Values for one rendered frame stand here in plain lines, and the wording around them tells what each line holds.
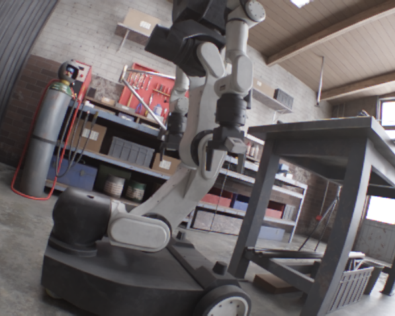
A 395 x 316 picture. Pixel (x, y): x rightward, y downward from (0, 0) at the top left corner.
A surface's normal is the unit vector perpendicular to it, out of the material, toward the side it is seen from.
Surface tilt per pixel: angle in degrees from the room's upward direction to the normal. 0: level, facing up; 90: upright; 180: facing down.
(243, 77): 90
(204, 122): 90
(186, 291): 90
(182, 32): 90
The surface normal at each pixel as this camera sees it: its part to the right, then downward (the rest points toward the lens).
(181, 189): 0.44, 0.04
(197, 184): 0.28, 0.44
